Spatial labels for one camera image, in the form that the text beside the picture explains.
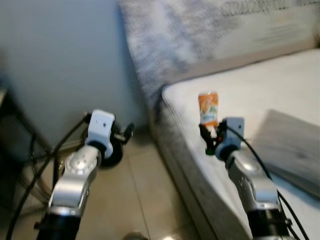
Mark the black round floor object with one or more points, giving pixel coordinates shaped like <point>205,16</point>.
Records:
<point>114,157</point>

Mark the grey pillow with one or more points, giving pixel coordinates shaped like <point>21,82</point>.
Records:
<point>290,145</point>

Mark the white quilted mattress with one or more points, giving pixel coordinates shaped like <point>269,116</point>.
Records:
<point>250,85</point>

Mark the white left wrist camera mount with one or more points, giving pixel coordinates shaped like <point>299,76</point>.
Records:
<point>101,125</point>

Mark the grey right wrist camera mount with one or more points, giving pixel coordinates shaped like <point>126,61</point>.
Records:
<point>232,135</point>

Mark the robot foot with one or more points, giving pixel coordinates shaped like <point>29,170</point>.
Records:
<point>136,236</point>

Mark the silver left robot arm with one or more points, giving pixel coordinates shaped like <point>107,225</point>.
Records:
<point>75,180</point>

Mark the dark side furniture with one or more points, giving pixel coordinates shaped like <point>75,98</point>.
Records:
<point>10,140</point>

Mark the orange plastic bottle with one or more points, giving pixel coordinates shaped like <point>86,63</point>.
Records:
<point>208,107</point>

